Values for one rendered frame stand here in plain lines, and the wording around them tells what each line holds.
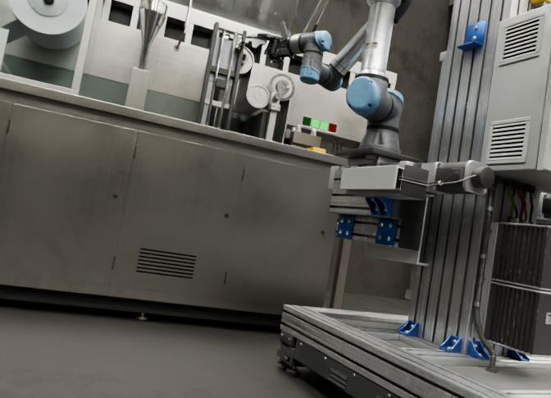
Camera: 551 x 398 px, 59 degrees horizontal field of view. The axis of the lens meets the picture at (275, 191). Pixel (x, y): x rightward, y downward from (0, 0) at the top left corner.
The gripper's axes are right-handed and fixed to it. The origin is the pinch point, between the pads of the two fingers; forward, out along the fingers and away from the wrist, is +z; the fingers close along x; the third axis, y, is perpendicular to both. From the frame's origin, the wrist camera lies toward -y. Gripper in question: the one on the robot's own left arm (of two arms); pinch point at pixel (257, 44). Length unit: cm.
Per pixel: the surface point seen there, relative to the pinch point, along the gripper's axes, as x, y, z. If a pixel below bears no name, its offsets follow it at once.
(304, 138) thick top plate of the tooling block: 68, 14, 15
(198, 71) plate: 36, -12, 76
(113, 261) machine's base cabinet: -5, 101, 42
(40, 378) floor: -54, 132, -11
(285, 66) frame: 77, -36, 49
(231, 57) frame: 18.9, -8.3, 33.8
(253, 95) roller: 42, 1, 35
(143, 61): -2, 2, 73
